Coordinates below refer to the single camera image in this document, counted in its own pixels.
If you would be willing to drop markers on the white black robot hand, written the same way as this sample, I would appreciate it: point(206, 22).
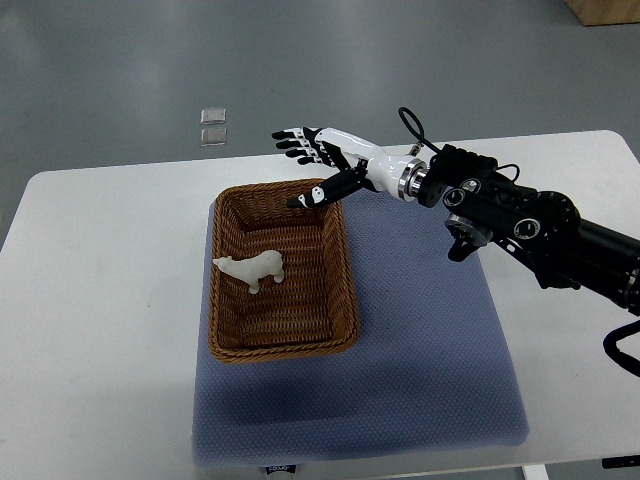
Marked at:
point(360, 164)

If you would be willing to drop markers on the white bear figurine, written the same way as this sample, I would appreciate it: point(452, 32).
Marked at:
point(252, 270)

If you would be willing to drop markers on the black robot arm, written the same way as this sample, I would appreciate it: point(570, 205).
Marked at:
point(543, 230)

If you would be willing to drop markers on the brown wicker basket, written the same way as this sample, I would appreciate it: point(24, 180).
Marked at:
point(280, 284)

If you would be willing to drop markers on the upper grey floor plate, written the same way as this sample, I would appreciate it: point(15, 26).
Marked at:
point(213, 115)

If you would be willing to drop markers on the blue quilted mat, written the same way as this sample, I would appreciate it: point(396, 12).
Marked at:
point(430, 369)

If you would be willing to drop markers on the wooden box corner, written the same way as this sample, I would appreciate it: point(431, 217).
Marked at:
point(605, 12)

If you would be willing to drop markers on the black label tag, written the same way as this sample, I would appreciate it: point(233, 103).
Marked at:
point(289, 469)

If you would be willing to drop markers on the black table control panel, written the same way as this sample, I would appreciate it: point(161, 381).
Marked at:
point(621, 462)

